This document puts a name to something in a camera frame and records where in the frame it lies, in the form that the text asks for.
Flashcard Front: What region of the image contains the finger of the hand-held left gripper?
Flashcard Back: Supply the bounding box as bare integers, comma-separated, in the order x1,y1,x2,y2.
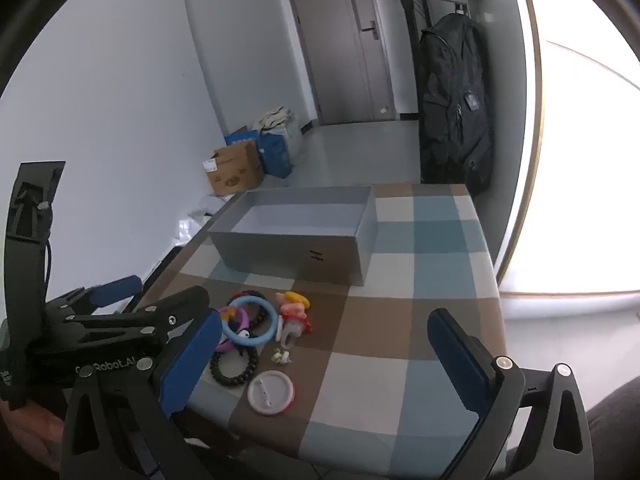
70,285,211,343
45,275,144,318

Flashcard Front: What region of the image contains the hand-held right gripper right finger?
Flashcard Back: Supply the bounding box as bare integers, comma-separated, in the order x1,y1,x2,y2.
427,308,596,480

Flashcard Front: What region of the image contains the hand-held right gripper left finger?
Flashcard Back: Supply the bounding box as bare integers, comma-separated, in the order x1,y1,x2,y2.
59,308,224,480

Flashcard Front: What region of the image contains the black beaded bracelet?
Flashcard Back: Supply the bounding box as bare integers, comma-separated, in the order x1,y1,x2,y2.
210,345,260,390

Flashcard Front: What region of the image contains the purple ring bracelet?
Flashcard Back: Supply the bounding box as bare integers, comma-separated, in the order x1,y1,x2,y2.
215,306,250,353

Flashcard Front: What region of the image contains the blue ring bracelet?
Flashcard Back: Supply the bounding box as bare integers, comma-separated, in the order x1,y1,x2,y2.
220,295,278,347

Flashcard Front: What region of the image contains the black braided bracelet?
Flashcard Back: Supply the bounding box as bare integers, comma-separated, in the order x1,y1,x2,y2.
227,290,273,341

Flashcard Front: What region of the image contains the round pin badge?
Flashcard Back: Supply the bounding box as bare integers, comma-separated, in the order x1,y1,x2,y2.
247,370,296,416

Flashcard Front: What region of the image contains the grey cardboard box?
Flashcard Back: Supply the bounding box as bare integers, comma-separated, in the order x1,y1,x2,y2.
206,185,379,287

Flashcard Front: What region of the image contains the person's left hand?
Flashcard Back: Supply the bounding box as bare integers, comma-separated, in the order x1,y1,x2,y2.
0,400,66,473

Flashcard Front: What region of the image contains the white plastic bag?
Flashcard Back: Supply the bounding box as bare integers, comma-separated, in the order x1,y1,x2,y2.
172,195,236,248

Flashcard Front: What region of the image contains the plaid tablecloth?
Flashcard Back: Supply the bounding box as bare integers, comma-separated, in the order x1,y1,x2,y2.
132,182,506,476

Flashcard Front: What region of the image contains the pink pig toy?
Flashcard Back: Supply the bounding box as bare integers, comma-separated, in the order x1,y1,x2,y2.
275,291,311,318

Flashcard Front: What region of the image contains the brown cardboard box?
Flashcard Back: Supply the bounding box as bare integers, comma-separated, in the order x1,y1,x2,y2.
202,140,265,197

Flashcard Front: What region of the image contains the blue cardboard box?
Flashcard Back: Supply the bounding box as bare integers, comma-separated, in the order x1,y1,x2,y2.
225,127,293,178

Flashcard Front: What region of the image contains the black backpack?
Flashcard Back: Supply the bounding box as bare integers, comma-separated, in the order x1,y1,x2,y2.
416,12,496,196

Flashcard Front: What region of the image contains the grey door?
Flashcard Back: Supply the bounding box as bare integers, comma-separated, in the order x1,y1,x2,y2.
281,0,398,126

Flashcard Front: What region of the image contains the black cable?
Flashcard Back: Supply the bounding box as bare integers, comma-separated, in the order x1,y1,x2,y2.
42,200,57,288

